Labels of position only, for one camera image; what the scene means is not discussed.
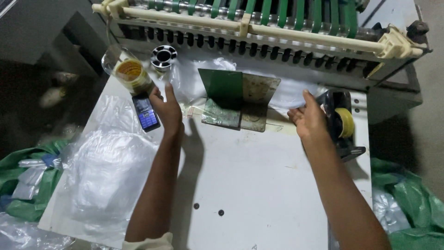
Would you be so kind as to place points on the person's right hand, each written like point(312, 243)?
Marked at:
point(310, 119)

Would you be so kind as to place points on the person's left hand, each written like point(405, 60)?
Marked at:
point(170, 114)

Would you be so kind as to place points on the dark keypad mobile phone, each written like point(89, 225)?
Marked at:
point(146, 113)

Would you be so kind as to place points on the yellow tape roll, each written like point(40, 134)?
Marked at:
point(347, 122)

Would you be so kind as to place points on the clear plastic film sheet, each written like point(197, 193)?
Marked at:
point(189, 81)

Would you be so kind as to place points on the black tape dispenser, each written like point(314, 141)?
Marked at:
point(338, 145)

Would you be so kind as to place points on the clear bag of yellow tape rolls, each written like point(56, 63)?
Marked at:
point(133, 74)

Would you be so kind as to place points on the empty black white tape spool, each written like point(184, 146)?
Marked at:
point(163, 57)

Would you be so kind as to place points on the green metal angle plate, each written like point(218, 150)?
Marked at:
point(225, 93)

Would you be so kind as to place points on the pile of clear plastic bags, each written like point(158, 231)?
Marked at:
point(104, 166)

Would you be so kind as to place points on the bag machine with green belts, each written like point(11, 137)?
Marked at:
point(263, 31)

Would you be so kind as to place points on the crumpled clear plastic sheet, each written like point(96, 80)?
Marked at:
point(390, 211)
point(27, 234)

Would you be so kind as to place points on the cream sleeve cuff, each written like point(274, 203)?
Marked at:
point(149, 243)

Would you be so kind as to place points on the green woven sack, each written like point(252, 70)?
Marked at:
point(38, 205)
point(416, 208)

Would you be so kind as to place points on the grey metal cabinet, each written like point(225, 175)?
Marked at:
point(45, 31)

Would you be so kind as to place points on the clear plastic scraps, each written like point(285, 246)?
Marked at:
point(31, 180)

